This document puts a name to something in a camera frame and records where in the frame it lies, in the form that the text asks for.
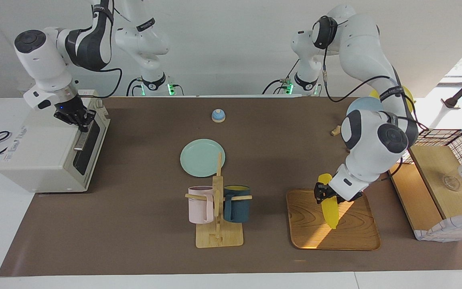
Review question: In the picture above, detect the light blue plate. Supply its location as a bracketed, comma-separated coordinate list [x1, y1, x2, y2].
[345, 96, 385, 118]

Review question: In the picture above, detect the dark blue mug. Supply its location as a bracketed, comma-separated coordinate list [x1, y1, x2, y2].
[223, 185, 251, 224]

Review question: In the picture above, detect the wooden mug rack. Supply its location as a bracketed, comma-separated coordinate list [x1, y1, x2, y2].
[185, 152, 253, 248]

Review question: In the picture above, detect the pink mug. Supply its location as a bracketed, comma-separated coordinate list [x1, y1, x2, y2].
[188, 186, 215, 224]

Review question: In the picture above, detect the small clear glass dish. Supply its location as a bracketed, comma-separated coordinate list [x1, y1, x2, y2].
[442, 174, 461, 191]

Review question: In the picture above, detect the cream toaster oven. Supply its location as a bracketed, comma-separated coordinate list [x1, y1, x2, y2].
[0, 89, 111, 194]

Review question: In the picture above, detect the wooden serving tray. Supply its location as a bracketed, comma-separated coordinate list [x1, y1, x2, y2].
[286, 189, 381, 251]

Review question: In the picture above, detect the glass oven door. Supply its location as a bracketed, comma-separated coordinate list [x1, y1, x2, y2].
[72, 116, 110, 177]

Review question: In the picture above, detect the pale green plate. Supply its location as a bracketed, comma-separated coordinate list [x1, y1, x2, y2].
[180, 138, 226, 178]

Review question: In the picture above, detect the white checkered cloth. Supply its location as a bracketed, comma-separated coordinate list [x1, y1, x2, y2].
[413, 212, 462, 242]

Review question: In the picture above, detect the yellow corn cob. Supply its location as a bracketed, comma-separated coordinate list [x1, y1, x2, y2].
[318, 173, 339, 230]

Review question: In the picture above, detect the brown table mat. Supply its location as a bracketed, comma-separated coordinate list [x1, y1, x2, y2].
[0, 96, 462, 277]

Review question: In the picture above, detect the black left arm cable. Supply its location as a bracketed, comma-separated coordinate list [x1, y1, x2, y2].
[322, 24, 430, 133]

